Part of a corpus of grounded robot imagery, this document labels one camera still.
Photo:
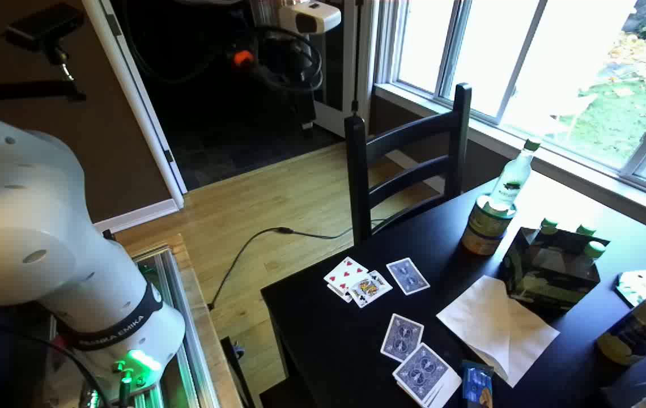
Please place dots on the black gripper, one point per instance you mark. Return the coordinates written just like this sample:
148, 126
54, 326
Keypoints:
257, 67

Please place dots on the clear bottle with green cap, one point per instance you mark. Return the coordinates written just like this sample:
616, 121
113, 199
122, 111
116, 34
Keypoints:
515, 181

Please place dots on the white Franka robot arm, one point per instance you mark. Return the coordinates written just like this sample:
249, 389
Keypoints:
19, 228

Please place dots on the green capped bottle in carton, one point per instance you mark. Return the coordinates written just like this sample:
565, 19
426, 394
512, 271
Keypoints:
585, 229
550, 224
598, 249

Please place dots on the dark green bottle carrier carton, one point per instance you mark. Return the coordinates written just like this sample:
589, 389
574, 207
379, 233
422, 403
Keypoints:
545, 275

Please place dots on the white french door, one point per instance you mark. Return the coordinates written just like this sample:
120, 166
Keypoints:
345, 92

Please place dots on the black wooden chair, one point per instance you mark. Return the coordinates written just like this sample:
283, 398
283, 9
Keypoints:
358, 181

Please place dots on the face-up red playing card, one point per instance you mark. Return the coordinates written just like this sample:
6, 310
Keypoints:
344, 272

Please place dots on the face-up king playing card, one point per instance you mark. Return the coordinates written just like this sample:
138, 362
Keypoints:
370, 288

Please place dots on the blue-backed playing card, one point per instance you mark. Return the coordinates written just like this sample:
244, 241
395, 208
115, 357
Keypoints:
409, 277
403, 338

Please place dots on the robot stand with wooden edge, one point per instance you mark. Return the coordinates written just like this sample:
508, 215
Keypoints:
200, 340

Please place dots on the green label can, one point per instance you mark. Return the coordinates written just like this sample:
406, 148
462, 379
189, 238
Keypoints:
483, 229

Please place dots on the black wooden table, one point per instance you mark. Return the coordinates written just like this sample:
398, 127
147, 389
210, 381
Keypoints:
337, 347

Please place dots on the blue-backed card deck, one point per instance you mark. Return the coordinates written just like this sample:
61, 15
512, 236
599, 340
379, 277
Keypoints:
420, 372

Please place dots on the white paper napkin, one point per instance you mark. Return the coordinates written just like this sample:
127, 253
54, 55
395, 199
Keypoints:
499, 330

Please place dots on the blue card box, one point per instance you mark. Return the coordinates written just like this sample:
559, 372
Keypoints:
477, 385

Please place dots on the yellow label can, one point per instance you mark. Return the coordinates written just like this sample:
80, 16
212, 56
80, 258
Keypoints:
631, 336

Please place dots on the white door frame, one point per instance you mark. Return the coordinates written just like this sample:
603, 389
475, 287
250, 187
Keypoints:
135, 98

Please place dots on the large white window frame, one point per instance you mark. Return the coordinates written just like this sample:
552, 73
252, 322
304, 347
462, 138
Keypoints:
450, 53

